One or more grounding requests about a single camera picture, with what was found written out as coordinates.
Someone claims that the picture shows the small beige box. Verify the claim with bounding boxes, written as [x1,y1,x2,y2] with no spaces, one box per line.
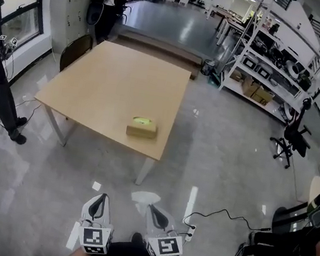
[125,114,160,141]

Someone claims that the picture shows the cardboard box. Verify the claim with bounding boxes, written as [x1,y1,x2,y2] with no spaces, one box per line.
[249,84,277,110]
[229,69,247,84]
[240,75,263,99]

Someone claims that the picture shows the white round device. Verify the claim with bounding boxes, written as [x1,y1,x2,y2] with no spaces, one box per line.
[283,59,304,80]

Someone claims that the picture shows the white power strip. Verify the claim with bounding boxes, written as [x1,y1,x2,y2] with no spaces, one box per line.
[183,223,198,244]

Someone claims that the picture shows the black trash bin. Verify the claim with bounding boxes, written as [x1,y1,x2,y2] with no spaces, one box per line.
[200,58,216,78]

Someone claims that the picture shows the white box with black panel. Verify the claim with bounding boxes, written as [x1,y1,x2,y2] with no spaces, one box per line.
[255,65,273,81]
[242,57,259,71]

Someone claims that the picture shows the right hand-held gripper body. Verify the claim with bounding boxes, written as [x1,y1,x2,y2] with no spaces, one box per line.
[143,226,187,256]

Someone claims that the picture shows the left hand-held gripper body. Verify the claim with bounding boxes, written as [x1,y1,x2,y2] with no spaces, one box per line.
[74,216,116,256]

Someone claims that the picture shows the black office chair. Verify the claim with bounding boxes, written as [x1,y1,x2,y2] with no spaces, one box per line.
[265,93,319,173]

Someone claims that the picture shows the brown wooden steps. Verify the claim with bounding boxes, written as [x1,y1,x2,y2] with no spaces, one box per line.
[108,27,206,81]

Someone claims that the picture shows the black floor cable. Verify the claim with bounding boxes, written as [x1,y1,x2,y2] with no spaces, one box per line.
[182,202,274,240]

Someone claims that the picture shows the long white-legged table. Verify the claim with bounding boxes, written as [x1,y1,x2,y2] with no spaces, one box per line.
[201,3,256,51]

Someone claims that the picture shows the white metal shelf rack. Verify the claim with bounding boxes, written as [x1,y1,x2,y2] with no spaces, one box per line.
[214,0,320,129]

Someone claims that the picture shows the green plastic box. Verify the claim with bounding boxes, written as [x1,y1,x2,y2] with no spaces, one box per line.
[207,69,224,87]

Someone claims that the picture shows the black folding chair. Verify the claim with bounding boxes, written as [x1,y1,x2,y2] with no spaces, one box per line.
[58,29,95,77]

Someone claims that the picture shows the person's black shoe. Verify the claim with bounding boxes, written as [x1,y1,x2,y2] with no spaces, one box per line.
[130,231,146,247]

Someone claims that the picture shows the light wooden table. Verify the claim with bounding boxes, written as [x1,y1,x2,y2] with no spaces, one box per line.
[24,31,195,192]

